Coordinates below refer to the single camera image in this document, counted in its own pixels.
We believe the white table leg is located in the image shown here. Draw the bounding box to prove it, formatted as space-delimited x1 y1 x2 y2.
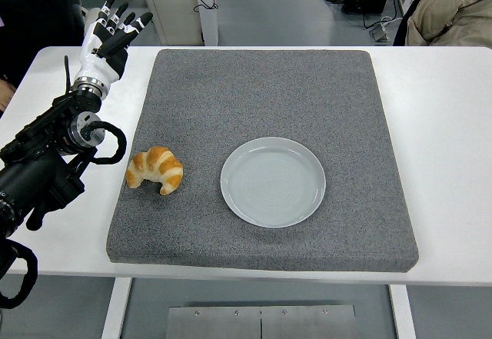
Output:
100 277 134 339
387 284 417 339

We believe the pale grey round plate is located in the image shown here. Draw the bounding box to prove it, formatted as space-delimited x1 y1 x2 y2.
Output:
220 136 327 229

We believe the person in dark clothing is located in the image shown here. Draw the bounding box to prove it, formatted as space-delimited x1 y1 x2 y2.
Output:
0 0 85 86

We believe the person's hand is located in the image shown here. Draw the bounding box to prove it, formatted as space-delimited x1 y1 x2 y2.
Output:
0 78 17 119

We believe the golden croissant bread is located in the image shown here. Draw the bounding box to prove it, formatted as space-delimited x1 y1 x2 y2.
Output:
125 145 185 196

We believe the grey chair with white armrest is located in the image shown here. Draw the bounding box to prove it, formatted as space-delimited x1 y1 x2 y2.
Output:
71 0 105 32

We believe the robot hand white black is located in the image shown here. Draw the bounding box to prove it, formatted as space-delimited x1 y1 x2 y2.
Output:
72 0 154 87

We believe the grey metal plate with screws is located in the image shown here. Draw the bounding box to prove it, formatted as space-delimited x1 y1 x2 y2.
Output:
168 304 357 339

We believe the white square post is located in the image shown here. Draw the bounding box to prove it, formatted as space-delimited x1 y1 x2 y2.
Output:
191 0 219 47

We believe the person in beige jacket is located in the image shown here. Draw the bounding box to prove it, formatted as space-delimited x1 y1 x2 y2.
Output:
406 0 492 48

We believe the black chair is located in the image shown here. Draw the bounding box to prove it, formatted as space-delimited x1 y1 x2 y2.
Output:
392 0 440 47

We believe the beige cabinet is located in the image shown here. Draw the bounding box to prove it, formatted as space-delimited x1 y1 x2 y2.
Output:
136 0 204 46

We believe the grey felt mat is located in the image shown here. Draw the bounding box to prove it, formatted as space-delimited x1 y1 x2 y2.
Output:
105 48 420 274

